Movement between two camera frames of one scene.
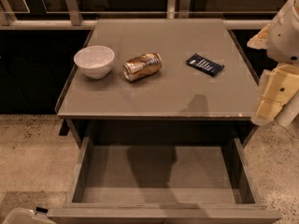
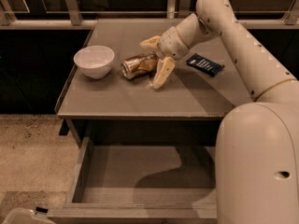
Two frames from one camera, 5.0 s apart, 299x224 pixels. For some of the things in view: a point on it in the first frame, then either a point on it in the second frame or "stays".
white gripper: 285,36 to 172,44
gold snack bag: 142,66 stays
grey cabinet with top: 159,77 stays
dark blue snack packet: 205,64 stays
